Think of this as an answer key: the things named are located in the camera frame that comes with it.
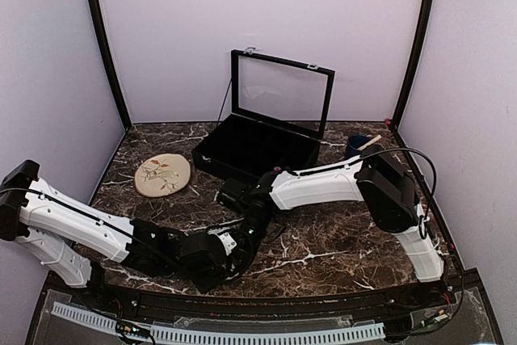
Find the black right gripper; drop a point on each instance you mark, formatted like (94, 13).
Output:
(241, 253)

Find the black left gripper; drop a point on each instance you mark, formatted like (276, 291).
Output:
(207, 285)

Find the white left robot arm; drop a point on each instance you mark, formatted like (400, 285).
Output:
(38, 216)

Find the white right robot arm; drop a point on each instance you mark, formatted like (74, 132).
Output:
(374, 177)

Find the black display case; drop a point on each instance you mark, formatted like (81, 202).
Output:
(279, 109)

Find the beige cloth hat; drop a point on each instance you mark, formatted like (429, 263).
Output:
(162, 175)

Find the dark blue mug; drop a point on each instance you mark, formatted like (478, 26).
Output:
(354, 142)

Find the wooden stick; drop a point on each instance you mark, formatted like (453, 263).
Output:
(370, 142)

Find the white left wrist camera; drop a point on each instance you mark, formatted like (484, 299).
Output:
(228, 242)

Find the white slotted cable duct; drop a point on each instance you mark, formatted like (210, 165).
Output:
(198, 331)

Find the black front frame rail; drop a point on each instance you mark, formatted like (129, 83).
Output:
(146, 299)

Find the black left corner post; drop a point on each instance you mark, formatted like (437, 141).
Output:
(96, 15)

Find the black corner post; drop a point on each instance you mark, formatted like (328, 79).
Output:
(96, 15)
(412, 65)

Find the black right corner post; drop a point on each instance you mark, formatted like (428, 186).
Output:
(412, 65)

